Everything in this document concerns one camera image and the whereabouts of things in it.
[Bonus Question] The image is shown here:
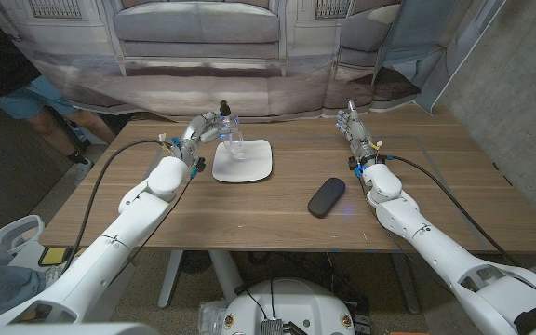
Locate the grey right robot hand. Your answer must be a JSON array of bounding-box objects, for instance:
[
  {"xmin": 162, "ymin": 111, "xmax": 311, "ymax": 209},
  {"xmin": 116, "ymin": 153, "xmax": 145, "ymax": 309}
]
[{"xmin": 336, "ymin": 100, "xmax": 382, "ymax": 167}]

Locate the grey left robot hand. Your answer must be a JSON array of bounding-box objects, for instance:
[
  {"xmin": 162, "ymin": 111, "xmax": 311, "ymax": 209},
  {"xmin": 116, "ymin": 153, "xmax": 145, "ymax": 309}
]
[{"xmin": 173, "ymin": 110, "xmax": 233, "ymax": 168}]

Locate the clear dispenser bottle black pump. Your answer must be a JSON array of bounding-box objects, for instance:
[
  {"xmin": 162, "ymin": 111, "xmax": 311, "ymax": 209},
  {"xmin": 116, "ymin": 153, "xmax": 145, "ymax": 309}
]
[{"xmin": 218, "ymin": 100, "xmax": 250, "ymax": 162}]

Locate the white square paper plate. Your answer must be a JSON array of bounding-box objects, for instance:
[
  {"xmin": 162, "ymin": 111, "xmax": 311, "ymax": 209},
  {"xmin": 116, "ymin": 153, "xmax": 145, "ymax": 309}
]
[{"xmin": 211, "ymin": 139, "xmax": 274, "ymax": 184}]

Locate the black glasses case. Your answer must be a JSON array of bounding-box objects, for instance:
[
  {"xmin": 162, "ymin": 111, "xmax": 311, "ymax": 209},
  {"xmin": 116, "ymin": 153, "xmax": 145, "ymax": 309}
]
[{"xmin": 307, "ymin": 177, "xmax": 347, "ymax": 220}]

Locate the printed living room backdrop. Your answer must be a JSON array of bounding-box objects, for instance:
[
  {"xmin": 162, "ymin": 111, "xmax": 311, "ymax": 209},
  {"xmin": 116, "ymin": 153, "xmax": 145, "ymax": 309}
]
[{"xmin": 0, "ymin": 0, "xmax": 506, "ymax": 124}]

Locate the black ribbed round object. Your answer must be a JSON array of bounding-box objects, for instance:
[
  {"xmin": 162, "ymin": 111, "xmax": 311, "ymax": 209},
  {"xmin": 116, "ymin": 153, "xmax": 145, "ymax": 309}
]
[{"xmin": 181, "ymin": 250, "xmax": 214, "ymax": 275}]

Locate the white table column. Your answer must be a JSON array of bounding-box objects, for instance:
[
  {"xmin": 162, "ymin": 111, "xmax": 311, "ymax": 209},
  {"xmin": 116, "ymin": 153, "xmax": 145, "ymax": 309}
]
[{"xmin": 208, "ymin": 250, "xmax": 245, "ymax": 303}]

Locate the white slanted table leg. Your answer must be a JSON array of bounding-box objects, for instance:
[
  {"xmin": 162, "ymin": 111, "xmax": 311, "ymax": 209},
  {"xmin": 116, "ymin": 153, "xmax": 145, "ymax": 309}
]
[{"xmin": 157, "ymin": 250, "xmax": 184, "ymax": 310}]

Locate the grey table leg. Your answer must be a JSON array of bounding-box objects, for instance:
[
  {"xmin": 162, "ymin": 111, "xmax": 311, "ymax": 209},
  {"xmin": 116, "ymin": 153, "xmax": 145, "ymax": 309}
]
[{"xmin": 390, "ymin": 253, "xmax": 422, "ymax": 315}]

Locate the person in black shirt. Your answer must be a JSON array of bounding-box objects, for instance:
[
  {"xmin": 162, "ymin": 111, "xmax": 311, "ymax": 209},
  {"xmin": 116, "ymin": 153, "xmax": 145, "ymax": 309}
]
[{"xmin": 0, "ymin": 0, "xmax": 117, "ymax": 181}]

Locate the clear plastic container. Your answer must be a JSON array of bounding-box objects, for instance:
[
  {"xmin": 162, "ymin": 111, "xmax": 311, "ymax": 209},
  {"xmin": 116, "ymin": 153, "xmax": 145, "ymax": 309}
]
[{"xmin": 197, "ymin": 300, "xmax": 226, "ymax": 335}]

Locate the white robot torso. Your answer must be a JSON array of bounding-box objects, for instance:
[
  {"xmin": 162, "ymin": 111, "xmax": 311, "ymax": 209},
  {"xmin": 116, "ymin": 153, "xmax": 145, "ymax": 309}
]
[{"xmin": 221, "ymin": 277, "xmax": 356, "ymax": 335}]

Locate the yellow black flat object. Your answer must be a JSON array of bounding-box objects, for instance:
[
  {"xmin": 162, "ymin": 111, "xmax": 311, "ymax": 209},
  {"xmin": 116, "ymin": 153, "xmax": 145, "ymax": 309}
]
[{"xmin": 38, "ymin": 246, "xmax": 88, "ymax": 268}]

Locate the dark partition panel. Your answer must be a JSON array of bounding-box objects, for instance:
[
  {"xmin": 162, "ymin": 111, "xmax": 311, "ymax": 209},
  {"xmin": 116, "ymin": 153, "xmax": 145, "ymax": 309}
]
[{"xmin": 0, "ymin": 109, "xmax": 81, "ymax": 236}]

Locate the metal finned module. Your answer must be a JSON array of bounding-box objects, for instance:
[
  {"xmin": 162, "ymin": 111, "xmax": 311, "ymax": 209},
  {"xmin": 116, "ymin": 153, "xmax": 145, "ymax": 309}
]
[{"xmin": 261, "ymin": 318, "xmax": 284, "ymax": 335}]

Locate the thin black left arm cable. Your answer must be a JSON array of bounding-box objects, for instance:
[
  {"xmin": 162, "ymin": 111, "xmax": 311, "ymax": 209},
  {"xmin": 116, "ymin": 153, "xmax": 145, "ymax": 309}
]
[{"xmin": 108, "ymin": 175, "xmax": 194, "ymax": 286}]

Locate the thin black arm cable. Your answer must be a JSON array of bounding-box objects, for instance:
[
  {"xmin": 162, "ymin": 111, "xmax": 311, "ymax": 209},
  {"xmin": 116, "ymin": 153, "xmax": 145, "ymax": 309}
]
[
  {"xmin": 108, "ymin": 175, "xmax": 194, "ymax": 286},
  {"xmin": 358, "ymin": 175, "xmax": 455, "ymax": 297}
]

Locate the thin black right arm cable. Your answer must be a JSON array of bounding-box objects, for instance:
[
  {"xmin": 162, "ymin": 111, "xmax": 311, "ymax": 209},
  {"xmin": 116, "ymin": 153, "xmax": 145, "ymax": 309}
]
[{"xmin": 358, "ymin": 175, "xmax": 455, "ymax": 297}]

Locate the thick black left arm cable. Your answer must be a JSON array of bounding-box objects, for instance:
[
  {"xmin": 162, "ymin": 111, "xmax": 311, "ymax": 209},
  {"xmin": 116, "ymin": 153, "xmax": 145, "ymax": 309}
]
[{"xmin": 61, "ymin": 139, "xmax": 177, "ymax": 276}]

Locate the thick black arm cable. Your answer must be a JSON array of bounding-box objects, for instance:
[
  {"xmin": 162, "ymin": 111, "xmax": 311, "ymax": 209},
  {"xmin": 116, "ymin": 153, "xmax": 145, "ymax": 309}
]
[
  {"xmin": 382, "ymin": 154, "xmax": 521, "ymax": 269},
  {"xmin": 61, "ymin": 139, "xmax": 177, "ymax": 276}
]

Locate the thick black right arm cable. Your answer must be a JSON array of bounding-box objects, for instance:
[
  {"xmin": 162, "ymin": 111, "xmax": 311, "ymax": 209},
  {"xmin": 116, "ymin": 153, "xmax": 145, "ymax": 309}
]
[{"xmin": 382, "ymin": 154, "xmax": 521, "ymax": 269}]

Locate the white grey chair frame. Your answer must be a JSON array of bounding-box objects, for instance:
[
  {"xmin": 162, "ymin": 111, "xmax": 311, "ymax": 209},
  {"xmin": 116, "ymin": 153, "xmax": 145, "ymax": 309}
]
[{"xmin": 0, "ymin": 214, "xmax": 46, "ymax": 269}]

